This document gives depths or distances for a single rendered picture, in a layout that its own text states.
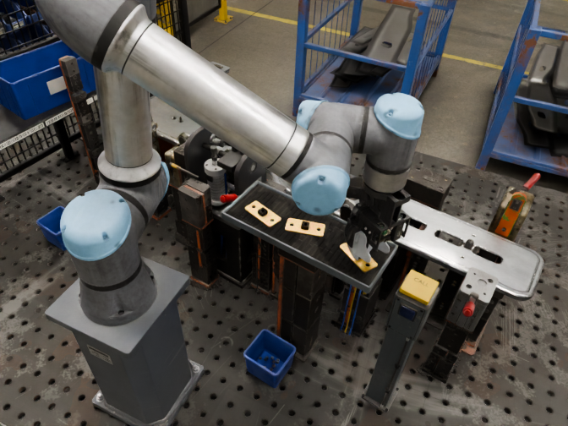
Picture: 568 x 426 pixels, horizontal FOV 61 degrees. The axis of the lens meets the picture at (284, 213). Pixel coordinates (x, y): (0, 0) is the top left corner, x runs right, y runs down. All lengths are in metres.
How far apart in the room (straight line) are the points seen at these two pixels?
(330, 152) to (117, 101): 0.37
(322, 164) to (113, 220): 0.39
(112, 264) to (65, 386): 0.61
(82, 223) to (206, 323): 0.68
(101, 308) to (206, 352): 0.50
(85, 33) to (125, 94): 0.22
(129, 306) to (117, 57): 0.51
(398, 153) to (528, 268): 0.67
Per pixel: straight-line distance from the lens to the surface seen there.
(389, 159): 0.77
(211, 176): 1.30
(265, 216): 1.06
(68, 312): 1.05
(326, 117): 0.74
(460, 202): 1.94
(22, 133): 1.73
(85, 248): 0.86
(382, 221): 0.86
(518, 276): 1.32
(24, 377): 1.49
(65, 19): 0.64
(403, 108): 0.75
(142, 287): 0.97
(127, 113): 0.85
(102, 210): 0.88
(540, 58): 3.65
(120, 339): 0.98
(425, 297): 0.97
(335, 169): 0.64
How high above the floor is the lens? 1.90
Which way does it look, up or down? 43 degrees down
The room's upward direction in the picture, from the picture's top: 3 degrees clockwise
